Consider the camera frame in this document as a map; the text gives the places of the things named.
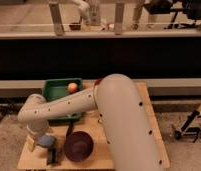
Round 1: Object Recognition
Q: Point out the blue sponge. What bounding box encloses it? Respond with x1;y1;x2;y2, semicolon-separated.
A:
38;135;56;148

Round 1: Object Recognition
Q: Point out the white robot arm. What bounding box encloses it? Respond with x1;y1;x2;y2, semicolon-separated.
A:
18;74;164;171

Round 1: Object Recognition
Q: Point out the green plastic tray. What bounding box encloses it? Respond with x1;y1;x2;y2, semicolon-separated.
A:
42;78;83;123

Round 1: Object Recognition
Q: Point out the black brush block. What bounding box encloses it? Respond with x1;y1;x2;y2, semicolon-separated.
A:
47;148;57;165

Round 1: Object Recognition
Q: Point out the purple bowl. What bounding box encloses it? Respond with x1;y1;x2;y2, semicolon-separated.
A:
64;131;94;162

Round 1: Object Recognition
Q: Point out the orange ball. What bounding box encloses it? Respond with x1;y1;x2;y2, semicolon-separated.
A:
67;82;78;93

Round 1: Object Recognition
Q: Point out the red bowl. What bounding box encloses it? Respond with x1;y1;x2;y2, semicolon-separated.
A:
94;79;102;85

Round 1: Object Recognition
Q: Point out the black wheeled stand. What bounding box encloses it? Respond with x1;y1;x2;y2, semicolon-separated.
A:
173;103;201;143

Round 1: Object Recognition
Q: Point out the black spoon handle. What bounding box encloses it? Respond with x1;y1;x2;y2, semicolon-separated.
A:
66;122;74;137

